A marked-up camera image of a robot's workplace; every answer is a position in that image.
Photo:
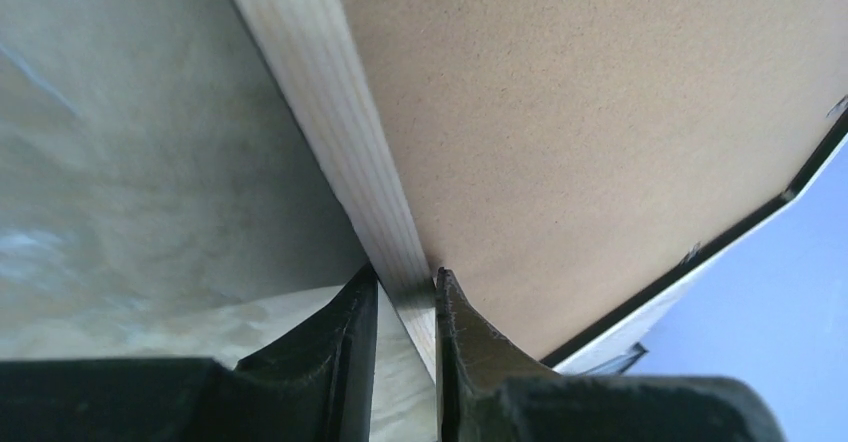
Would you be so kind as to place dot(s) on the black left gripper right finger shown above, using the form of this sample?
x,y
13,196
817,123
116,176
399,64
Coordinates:
x,y
490,390

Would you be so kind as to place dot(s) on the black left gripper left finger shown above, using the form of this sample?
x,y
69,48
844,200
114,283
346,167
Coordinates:
x,y
315,383

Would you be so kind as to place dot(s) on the black wooden picture frame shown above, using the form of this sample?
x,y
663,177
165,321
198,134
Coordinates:
x,y
560,156

